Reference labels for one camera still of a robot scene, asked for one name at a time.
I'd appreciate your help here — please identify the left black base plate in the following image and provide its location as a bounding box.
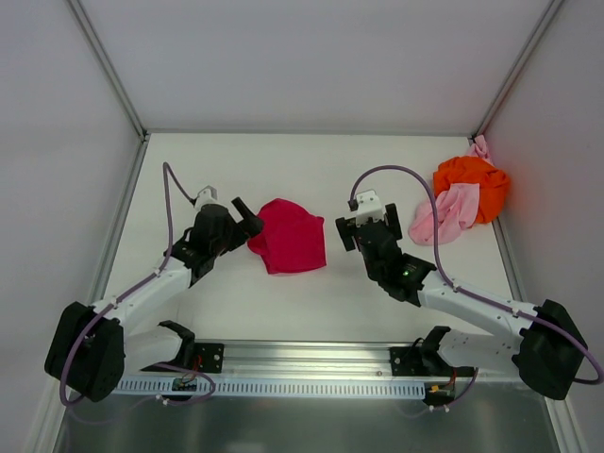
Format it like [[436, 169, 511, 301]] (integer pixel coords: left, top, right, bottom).
[[143, 342, 225, 374]]

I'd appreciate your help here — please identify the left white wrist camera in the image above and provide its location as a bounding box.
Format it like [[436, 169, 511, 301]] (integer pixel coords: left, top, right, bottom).
[[193, 185, 219, 211]]

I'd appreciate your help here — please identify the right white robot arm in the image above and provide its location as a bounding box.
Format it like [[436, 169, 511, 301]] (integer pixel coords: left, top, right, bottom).
[[335, 204, 587, 400]]

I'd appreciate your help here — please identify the slotted cable duct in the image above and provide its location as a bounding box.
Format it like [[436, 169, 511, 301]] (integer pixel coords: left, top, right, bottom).
[[113, 376, 426, 400]]

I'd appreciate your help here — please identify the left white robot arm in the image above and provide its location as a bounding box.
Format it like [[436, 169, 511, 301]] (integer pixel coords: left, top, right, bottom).
[[43, 198, 263, 402]]

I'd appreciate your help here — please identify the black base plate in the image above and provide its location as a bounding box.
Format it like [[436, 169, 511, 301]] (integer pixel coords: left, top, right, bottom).
[[143, 342, 225, 374], [388, 345, 475, 378]]

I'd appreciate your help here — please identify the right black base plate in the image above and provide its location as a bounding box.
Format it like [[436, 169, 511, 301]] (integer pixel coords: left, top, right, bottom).
[[388, 345, 475, 378]]

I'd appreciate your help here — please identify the left aluminium frame post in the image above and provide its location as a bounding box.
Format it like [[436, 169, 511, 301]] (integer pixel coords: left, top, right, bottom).
[[64, 0, 148, 142]]

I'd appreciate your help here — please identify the aluminium mounting rail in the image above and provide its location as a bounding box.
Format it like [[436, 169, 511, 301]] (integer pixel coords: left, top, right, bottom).
[[124, 331, 546, 382]]

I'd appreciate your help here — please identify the right aluminium frame post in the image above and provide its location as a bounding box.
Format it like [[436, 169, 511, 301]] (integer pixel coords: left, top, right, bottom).
[[469, 0, 566, 142]]

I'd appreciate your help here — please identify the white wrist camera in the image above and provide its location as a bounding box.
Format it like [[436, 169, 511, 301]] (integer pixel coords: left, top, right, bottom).
[[193, 185, 219, 211], [348, 190, 385, 227]]

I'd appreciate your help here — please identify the pink t shirt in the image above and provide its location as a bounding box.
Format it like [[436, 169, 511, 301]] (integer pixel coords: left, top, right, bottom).
[[409, 135, 493, 245]]

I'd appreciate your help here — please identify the magenta t shirt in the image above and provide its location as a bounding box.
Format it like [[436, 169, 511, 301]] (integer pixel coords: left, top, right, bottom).
[[247, 198, 327, 275]]

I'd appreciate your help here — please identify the orange t shirt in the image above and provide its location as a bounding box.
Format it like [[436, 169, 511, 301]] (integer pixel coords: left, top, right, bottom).
[[432, 156, 511, 224]]

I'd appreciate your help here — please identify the aluminium frame post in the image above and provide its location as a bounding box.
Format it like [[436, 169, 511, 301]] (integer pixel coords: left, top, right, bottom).
[[469, 0, 566, 142], [64, 0, 148, 142]]

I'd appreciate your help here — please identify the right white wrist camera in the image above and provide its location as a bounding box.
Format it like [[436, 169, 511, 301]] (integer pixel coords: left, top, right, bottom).
[[348, 190, 385, 227]]

